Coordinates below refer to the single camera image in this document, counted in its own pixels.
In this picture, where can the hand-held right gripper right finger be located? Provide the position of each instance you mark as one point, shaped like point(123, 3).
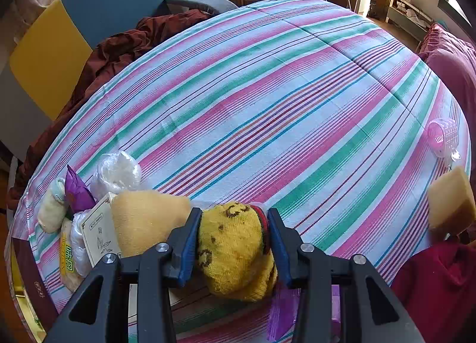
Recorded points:
point(279, 253)

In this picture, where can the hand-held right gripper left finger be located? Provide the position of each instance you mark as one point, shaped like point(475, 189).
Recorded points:
point(187, 253)

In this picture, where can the yellow patterned sock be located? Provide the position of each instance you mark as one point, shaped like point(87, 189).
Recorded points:
point(230, 250)

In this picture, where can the white printed carton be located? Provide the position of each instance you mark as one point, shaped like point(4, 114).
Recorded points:
point(98, 231)

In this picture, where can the white plastic bag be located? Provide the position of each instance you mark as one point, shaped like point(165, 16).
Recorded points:
point(117, 175)

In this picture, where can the green yellow snack packet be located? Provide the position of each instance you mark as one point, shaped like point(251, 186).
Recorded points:
point(68, 261)

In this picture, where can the cream towel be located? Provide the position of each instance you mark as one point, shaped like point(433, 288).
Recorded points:
point(52, 209)

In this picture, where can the purple snack packet in box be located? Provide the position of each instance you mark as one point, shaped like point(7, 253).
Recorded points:
point(282, 313)

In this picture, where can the striped bedsheet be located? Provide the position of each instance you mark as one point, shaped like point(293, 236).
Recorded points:
point(260, 105)

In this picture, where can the red garment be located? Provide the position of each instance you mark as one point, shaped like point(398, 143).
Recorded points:
point(435, 291)

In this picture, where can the pink hair roller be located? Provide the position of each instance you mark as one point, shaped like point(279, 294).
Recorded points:
point(444, 138)

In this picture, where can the maroon blanket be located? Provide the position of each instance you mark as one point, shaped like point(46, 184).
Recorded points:
point(122, 53)

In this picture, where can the pink pillow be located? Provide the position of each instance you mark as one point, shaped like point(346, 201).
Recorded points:
point(453, 68)

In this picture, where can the white flower-cut shelf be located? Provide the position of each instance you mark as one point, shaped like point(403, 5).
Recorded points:
point(409, 4)

